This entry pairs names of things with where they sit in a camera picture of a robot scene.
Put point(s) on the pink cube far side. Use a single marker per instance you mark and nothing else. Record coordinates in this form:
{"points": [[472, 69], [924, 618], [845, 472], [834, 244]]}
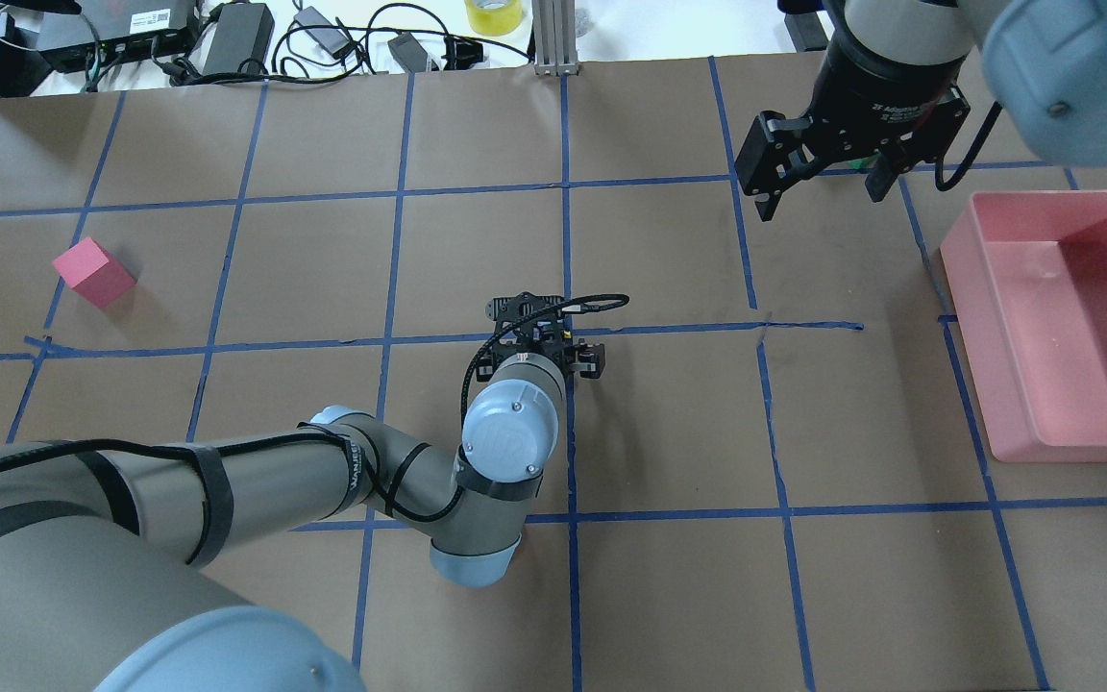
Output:
{"points": [[94, 273]]}

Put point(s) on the pink plastic tray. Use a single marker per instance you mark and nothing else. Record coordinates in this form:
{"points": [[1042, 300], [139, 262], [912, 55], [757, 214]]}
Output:
{"points": [[1027, 272]]}

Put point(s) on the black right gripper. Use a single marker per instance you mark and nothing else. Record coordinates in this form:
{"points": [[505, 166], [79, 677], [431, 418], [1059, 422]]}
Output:
{"points": [[875, 85]]}

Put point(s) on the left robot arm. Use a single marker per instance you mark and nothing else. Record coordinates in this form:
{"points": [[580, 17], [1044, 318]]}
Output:
{"points": [[104, 542]]}

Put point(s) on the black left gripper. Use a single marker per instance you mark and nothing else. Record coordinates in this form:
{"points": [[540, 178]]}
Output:
{"points": [[593, 359]]}

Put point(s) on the green cube near tray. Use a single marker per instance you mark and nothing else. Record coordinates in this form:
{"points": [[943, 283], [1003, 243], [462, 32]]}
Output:
{"points": [[863, 164]]}

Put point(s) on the yellow tape roll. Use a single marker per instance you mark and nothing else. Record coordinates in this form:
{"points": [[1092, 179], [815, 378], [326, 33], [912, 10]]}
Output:
{"points": [[490, 18]]}

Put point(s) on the black power adapter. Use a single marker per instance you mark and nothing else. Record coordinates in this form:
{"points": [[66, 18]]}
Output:
{"points": [[242, 33]]}

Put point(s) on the aluminium frame post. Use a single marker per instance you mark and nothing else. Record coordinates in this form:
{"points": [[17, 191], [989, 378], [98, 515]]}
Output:
{"points": [[554, 38]]}

